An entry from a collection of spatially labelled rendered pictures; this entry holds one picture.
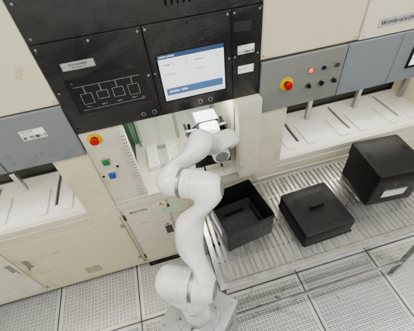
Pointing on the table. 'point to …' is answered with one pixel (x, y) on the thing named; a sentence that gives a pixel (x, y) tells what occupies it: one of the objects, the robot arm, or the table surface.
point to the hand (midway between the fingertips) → (205, 119)
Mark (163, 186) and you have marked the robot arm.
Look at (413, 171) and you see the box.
